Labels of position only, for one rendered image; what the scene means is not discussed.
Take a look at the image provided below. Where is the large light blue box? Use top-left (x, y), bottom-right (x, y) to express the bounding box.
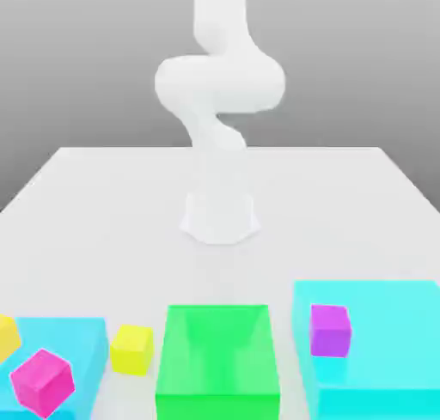
top-left (0, 316), bottom-right (110, 420)

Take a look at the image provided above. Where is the small orange-yellow cube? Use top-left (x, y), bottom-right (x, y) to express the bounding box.
top-left (0, 313), bottom-right (22, 364)

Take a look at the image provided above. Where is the small purple cube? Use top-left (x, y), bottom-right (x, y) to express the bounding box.
top-left (309, 303), bottom-right (353, 359)

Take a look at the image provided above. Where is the small yellow cube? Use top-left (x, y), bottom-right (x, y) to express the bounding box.
top-left (109, 324), bottom-right (155, 377)

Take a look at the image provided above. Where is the large green box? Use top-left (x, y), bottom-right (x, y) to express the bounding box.
top-left (155, 303), bottom-right (281, 420)

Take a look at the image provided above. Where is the large cyan box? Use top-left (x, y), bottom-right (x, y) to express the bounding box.
top-left (291, 279), bottom-right (440, 420)

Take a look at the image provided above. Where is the small pink cube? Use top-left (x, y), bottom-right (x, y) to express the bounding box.
top-left (9, 348), bottom-right (76, 420)

